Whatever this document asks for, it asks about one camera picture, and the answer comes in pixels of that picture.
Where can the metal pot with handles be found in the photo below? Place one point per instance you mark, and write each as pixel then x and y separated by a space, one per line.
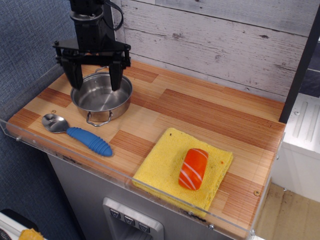
pixel 96 100

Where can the clear acrylic guard rail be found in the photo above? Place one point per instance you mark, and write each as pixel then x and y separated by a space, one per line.
pixel 235 121

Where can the blue handled metal spoon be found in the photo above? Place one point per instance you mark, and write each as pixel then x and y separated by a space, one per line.
pixel 57 124

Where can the white toy appliance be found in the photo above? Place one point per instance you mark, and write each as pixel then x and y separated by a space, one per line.
pixel 297 164

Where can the grey toy fridge cabinet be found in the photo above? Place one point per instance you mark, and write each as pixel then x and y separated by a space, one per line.
pixel 86 188

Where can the dark right frame post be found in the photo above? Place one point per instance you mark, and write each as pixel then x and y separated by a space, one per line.
pixel 304 62

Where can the orange salmon sushi toy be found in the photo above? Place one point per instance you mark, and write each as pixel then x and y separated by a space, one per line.
pixel 193 169

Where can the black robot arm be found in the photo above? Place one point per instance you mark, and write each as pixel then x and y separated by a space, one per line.
pixel 90 8

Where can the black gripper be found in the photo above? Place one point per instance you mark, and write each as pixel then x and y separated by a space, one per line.
pixel 94 45

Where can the yellow folded cloth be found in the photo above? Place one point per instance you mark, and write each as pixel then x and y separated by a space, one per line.
pixel 159 172

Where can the silver dispenser button panel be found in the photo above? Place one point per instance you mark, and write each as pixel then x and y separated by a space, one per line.
pixel 126 223

